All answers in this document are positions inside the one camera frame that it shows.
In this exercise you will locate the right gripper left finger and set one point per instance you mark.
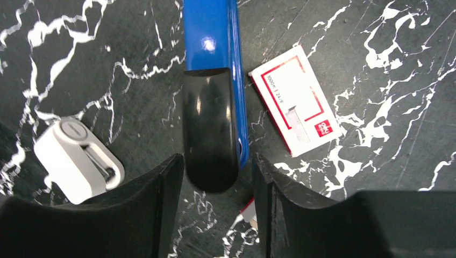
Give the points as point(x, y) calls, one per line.
point(135, 219)

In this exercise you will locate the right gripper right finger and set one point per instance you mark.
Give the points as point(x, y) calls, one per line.
point(295, 221)

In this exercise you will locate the staple box tray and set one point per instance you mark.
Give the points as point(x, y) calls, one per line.
point(249, 214)

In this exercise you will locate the blue stapler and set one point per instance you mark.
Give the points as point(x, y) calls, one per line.
point(214, 120)

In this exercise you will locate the red white staple box sleeve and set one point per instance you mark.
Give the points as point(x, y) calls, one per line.
point(293, 96)

